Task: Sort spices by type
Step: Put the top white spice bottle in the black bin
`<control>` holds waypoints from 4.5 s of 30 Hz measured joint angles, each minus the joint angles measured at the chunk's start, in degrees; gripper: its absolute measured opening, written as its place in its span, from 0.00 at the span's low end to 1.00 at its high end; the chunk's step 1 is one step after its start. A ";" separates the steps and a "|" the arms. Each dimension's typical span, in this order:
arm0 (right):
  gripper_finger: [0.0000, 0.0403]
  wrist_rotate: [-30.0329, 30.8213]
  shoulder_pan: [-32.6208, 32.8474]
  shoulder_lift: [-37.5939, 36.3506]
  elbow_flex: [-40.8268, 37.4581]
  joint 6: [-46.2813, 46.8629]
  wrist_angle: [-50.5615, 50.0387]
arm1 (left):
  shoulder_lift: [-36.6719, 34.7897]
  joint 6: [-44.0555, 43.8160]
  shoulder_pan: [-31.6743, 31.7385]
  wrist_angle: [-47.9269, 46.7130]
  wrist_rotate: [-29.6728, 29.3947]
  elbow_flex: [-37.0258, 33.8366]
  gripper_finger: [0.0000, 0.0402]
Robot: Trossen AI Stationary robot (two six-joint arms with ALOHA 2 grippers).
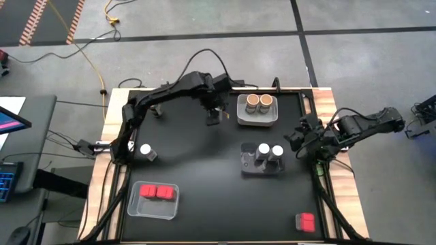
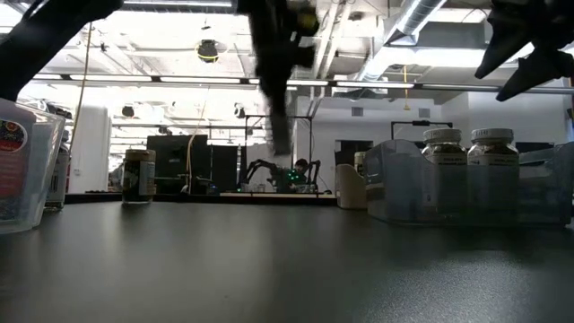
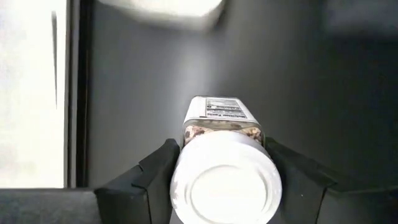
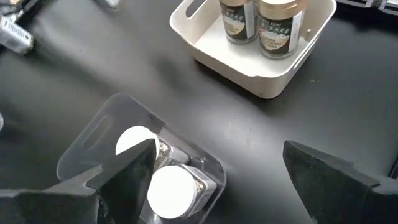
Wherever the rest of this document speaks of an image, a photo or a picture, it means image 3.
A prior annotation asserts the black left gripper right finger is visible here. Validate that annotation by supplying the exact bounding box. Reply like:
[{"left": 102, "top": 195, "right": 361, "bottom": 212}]
[{"left": 266, "top": 138, "right": 398, "bottom": 224}]

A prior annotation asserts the white-lid bagel seasoning jar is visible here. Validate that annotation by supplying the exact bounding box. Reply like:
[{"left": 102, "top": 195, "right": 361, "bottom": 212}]
[{"left": 169, "top": 95, "right": 283, "bottom": 224}]

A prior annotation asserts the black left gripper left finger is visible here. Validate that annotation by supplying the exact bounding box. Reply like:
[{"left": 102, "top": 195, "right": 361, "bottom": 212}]
[{"left": 0, "top": 139, "right": 181, "bottom": 224}]

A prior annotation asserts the grey translucent plastic bin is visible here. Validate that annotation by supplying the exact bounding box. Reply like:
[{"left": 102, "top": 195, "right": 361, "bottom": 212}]
[{"left": 322, "top": 0, "right": 398, "bottom": 40}]

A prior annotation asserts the white plastic bin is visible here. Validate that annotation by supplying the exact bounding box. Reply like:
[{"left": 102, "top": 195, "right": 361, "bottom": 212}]
[{"left": 96, "top": 0, "right": 226, "bottom": 32}]

